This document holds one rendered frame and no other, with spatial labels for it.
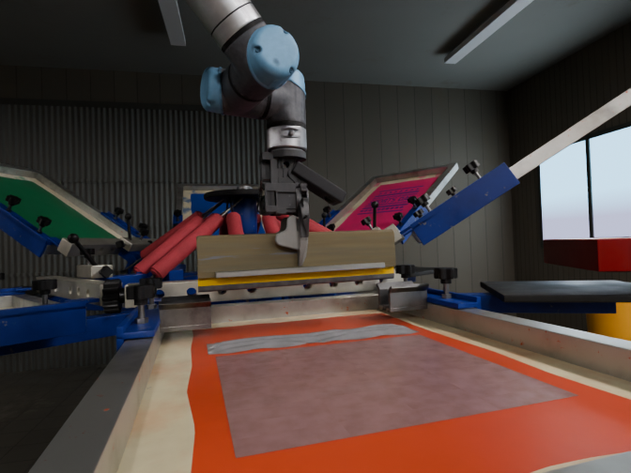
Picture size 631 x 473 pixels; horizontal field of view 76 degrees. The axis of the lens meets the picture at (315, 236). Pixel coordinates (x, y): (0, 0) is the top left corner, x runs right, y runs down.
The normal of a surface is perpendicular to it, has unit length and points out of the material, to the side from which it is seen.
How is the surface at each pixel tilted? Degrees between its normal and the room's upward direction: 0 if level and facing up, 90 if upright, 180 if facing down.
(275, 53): 90
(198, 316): 90
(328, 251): 89
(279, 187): 90
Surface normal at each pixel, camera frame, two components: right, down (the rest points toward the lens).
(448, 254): 0.21, -0.03
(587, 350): -0.96, 0.03
